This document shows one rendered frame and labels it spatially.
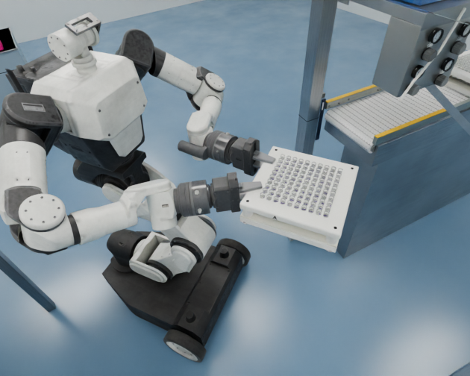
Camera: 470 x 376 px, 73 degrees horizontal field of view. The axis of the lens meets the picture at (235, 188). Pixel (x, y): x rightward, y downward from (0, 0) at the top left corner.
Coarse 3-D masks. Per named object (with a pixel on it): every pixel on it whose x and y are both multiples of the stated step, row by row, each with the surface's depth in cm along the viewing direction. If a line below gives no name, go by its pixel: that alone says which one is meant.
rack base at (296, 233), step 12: (240, 216) 80; (252, 216) 80; (264, 216) 80; (264, 228) 80; (276, 228) 78; (288, 228) 77; (300, 228) 77; (300, 240) 77; (312, 240) 75; (324, 240) 74
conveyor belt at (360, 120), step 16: (368, 96) 135; (384, 96) 134; (400, 96) 134; (416, 96) 133; (432, 96) 132; (448, 96) 132; (464, 96) 131; (336, 112) 128; (352, 112) 127; (368, 112) 126; (384, 112) 126; (400, 112) 125; (416, 112) 125; (432, 112) 124; (352, 128) 120; (368, 128) 119; (384, 128) 118; (368, 144) 114
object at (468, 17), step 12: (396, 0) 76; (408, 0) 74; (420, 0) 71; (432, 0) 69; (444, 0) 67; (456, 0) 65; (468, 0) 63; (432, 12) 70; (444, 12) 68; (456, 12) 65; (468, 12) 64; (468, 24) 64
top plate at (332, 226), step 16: (304, 160) 87; (320, 160) 87; (256, 176) 83; (304, 176) 83; (320, 176) 82; (352, 176) 82; (256, 192) 79; (320, 192) 78; (336, 192) 78; (240, 208) 78; (256, 208) 76; (272, 208) 75; (288, 208) 75; (336, 208) 75; (304, 224) 72; (320, 224) 72; (336, 224) 71
